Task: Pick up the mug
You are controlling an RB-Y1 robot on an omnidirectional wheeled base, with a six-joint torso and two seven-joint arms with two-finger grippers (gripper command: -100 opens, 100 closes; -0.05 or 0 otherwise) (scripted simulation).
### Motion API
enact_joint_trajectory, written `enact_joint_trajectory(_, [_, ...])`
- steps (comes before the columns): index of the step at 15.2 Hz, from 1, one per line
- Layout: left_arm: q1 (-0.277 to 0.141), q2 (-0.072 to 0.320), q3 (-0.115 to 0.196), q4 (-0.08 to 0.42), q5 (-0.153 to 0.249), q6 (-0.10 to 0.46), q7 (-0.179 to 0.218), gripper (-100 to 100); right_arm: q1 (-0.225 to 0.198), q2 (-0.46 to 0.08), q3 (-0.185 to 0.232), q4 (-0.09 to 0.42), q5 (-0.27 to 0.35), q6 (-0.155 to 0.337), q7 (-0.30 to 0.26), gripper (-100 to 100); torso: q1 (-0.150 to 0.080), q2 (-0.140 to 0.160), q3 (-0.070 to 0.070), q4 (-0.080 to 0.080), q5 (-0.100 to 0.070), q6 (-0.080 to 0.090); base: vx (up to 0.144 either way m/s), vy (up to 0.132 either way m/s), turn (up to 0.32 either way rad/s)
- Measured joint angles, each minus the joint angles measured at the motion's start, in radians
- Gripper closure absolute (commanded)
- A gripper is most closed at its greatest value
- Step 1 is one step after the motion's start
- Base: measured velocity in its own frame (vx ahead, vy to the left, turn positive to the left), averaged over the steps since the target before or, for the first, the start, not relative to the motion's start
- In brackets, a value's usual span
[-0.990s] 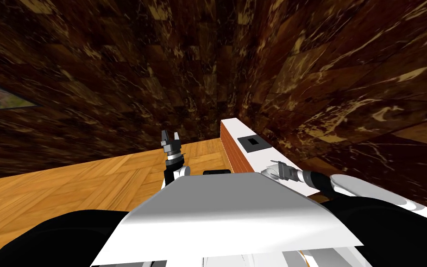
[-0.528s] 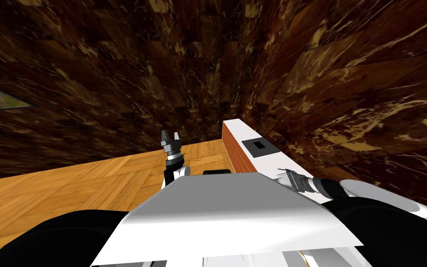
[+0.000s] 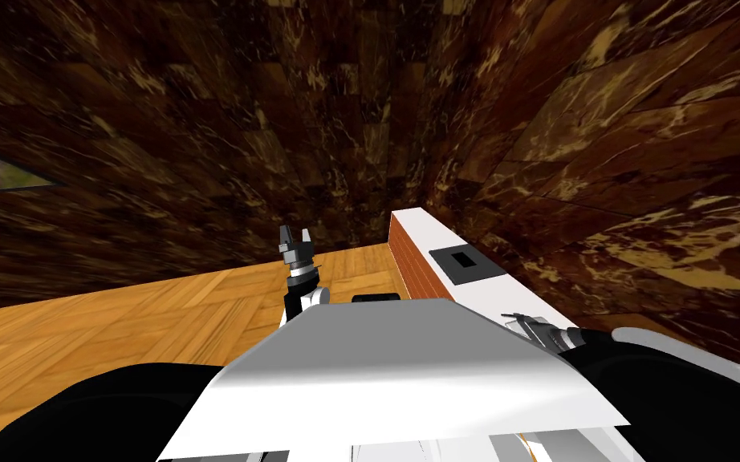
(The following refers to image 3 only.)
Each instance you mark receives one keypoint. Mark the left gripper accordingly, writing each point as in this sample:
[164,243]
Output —
[297,254]

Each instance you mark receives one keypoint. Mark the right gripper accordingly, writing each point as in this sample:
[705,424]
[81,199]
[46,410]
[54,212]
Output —
[544,333]

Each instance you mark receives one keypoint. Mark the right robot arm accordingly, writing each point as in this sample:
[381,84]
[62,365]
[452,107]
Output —
[672,398]

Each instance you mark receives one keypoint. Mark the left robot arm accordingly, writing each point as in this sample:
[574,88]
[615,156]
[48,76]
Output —
[87,417]

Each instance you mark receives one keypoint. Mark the white-topped brick counter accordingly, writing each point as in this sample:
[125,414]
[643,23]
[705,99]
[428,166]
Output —
[518,295]

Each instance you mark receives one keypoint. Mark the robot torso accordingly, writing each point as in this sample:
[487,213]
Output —
[396,372]

